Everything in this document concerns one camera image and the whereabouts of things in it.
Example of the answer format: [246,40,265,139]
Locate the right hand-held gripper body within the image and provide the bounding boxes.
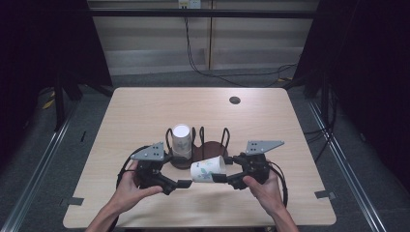
[240,139,285,188]

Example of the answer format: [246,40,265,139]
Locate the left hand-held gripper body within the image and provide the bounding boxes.
[130,141,172,191]

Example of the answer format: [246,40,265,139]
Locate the white floral paper cup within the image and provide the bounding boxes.
[190,155,227,184]

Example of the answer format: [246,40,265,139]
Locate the wire cup rack wooden base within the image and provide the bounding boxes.
[164,126,231,170]

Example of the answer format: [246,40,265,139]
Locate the person's right hand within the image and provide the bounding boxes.
[242,168,286,218]

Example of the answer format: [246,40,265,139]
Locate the person's left hand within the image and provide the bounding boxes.
[110,159,164,215]

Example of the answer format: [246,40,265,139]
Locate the grey tape piece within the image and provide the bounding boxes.
[313,189,337,200]
[59,196,85,207]

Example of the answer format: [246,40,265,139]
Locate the black metal stand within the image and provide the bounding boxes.
[52,72,66,132]

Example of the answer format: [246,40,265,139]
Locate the yellow floor tape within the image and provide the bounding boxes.
[41,91,56,110]

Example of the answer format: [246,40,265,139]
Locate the black horizontal bar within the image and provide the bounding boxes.
[86,9,318,19]

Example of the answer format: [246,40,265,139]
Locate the black curtain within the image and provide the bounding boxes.
[0,0,114,162]
[294,0,410,194]

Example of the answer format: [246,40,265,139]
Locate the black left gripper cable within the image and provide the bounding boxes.
[109,145,151,232]

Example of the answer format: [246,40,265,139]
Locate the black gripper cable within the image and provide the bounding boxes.
[266,159,290,209]
[109,145,151,232]

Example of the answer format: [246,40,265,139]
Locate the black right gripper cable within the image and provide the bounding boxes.
[266,159,290,209]

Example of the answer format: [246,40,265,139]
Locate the black floor cables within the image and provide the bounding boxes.
[303,95,338,163]

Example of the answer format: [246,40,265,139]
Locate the metal floor rail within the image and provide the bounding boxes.
[306,98,388,232]
[0,107,80,232]

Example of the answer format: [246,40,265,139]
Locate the black wall cable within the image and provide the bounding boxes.
[184,16,299,89]

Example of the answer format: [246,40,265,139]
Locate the white wall outlet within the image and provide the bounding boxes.
[178,0,202,10]

